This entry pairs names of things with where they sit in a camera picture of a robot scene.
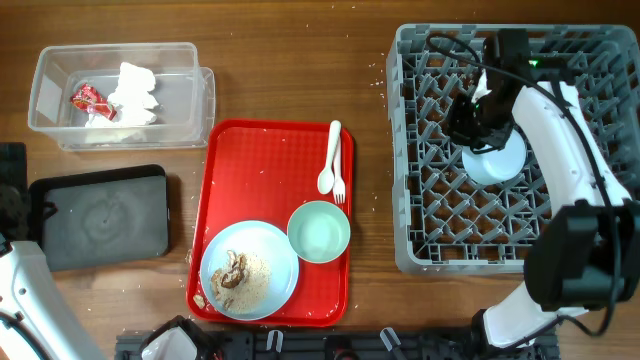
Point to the peanut on tray edge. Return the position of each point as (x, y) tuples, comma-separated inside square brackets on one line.
[(199, 301)]

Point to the black plastic tray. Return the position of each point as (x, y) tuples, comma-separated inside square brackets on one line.
[(101, 218)]

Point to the rice and food scraps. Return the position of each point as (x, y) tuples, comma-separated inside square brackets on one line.
[(240, 280)]

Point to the white plastic spoon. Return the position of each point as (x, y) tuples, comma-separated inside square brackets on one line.
[(325, 178)]

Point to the red candy wrapper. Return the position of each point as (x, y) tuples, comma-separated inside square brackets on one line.
[(88, 99)]

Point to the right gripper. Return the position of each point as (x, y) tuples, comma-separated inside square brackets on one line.
[(456, 126)]

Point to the red serving tray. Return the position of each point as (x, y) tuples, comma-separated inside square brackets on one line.
[(264, 170)]

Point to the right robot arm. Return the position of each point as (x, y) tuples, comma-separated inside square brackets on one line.
[(587, 257)]

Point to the grey dishwasher rack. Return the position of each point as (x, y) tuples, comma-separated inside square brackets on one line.
[(446, 223)]

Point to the white plastic fork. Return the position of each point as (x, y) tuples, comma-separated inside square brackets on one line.
[(339, 187)]

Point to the small light blue saucer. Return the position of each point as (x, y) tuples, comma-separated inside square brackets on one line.
[(497, 165)]

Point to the white napkin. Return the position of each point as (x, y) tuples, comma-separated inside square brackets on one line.
[(134, 104)]

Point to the mint green bowl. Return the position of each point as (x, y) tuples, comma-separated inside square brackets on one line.
[(319, 232)]

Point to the clear plastic waste bin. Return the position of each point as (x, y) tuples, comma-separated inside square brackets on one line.
[(185, 91)]

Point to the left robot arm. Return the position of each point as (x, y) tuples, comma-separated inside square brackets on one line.
[(36, 321)]

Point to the large light blue plate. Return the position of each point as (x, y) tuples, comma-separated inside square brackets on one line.
[(271, 277)]

